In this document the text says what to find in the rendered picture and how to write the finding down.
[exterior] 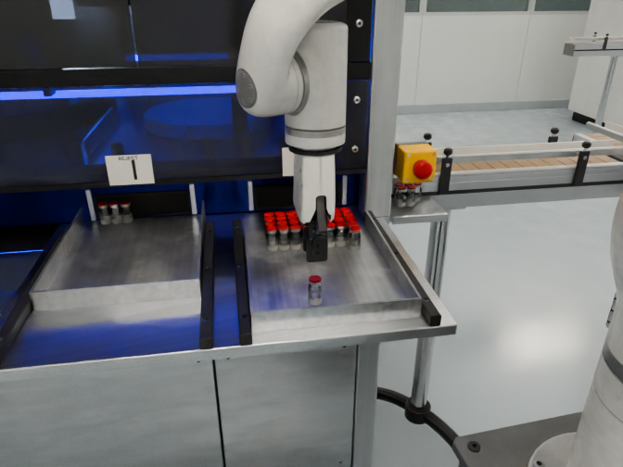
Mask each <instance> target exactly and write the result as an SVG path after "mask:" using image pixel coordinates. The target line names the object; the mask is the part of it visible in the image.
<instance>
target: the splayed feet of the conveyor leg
mask: <svg viewBox="0 0 623 467"><path fill-rule="evenodd" d="M376 398H377V399H381V400H385V401H387V402H390V403H392V404H395V405H397V406H399V407H401V408H403V409H405V411H404V415H405V417H406V419H407V420H408V421H409V422H411V423H415V424H423V423H426V424H427V425H428V426H430V427H431V428H432V429H433V430H434V431H435V432H437V433H438V434H439V435H440V436H441V437H442V438H443V439H444V440H445V441H446V442H447V443H448V444H449V445H450V447H451V448H452V444H453V441H454V439H455V437H457V436H459V435H458V434H457V433H456V432H455V431H454V430H453V429H452V428H451V427H450V426H449V425H448V424H446V423H445V422H444V421H443V420H442V419H440V418H439V416H438V415H437V414H435V413H434V412H433V411H431V405H430V403H429V401H428V400H427V401H426V407H425V408H424V409H421V410H418V409H415V408H414V407H413V406H412V405H411V398H409V397H407V396H405V395H403V394H402V393H399V392H397V391H394V390H390V389H386V388H383V387H379V386H378V387H377V395H376Z"/></svg>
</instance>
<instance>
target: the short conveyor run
mask: <svg viewBox="0 0 623 467"><path fill-rule="evenodd" d="M559 130H560V129H558V127H552V128H551V133H552V134H553V136H549V138H548V143H538V144H519V145H482V146H463V147H443V148H435V149H436V150H437V160H436V168H435V177H434V182H428V183H422V186H421V188H422V194H421V196H431V197H432V198H433V199H434V200H435V201H436V202H437V203H438V204H439V205H440V206H441V207H442V208H465V207H479V206H493V205H507V204H521V203H535V202H549V201H563V200H577V199H591V198H605V197H619V196H620V195H621V192H622V190H623V159H621V158H618V157H615V156H613V155H619V154H623V146H613V145H614V142H615V140H595V141H576V142H557V141H558V136H555V135H556V134H558V133H559Z"/></svg>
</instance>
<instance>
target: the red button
mask: <svg viewBox="0 0 623 467"><path fill-rule="evenodd" d="M432 172H433V167H432V165H431V164H430V163H429V162H428V161H427V160H424V159H422V160H419V161H417V162H416V163H415V164H414V165H413V175H414V176H415V177H416V178H417V179H419V180H425V179H427V178H428V177H430V175H431V174H432Z"/></svg>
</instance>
